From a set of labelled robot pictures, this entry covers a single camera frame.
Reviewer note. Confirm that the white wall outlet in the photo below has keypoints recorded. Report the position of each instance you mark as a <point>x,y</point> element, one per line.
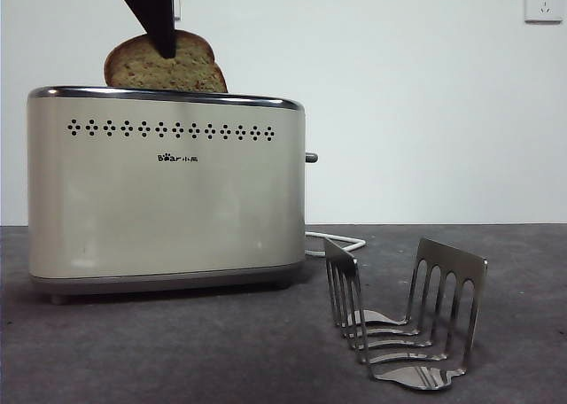
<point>541,3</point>
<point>177,5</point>

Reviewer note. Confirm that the slice of toast bread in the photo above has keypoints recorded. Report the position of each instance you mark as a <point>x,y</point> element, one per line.
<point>195,74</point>

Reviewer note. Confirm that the grey toaster lever knob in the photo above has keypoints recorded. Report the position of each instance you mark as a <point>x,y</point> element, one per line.
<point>311,157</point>

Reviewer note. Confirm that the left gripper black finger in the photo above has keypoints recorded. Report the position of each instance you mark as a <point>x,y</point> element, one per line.
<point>155,10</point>

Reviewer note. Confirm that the cream toaster with chrome top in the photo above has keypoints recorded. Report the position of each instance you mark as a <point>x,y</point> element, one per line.
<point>168,200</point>

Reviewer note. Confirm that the steel toast rack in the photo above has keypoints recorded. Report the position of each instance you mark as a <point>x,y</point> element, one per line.
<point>416,373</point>

